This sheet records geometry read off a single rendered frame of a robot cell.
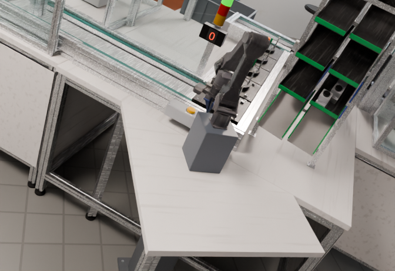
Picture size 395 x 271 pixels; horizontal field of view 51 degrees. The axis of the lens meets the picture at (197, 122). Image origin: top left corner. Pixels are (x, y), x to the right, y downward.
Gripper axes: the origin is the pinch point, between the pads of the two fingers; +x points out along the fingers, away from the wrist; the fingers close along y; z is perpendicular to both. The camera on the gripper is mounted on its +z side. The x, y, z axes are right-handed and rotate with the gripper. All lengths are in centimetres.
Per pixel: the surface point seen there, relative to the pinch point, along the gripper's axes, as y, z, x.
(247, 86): -7.8, 44.8, 4.0
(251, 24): 18, 164, 10
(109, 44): 66, 28, 12
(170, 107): 15.2, -4.0, 7.7
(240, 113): -12.2, 17.8, 5.7
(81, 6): 108, 67, 18
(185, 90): 17.3, 21.9, 11.3
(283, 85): -23.7, 16.2, -17.4
